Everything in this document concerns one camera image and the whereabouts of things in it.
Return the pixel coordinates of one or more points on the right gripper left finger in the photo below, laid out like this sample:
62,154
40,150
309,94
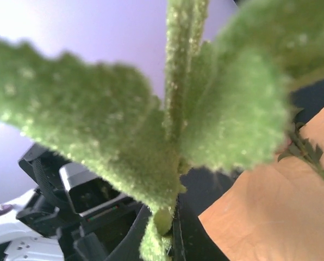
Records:
128,248

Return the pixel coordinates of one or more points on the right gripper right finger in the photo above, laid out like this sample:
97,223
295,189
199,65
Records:
190,240

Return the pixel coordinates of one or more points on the orange wrapping paper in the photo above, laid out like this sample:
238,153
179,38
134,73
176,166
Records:
275,212

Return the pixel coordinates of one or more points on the small blue flower stem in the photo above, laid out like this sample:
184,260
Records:
226,103

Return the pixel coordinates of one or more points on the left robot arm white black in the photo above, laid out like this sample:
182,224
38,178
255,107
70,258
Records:
72,214

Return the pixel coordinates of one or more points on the red brown flower stem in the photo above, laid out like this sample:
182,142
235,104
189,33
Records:
300,147

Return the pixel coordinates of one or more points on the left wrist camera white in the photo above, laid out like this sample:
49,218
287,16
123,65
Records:
87,192

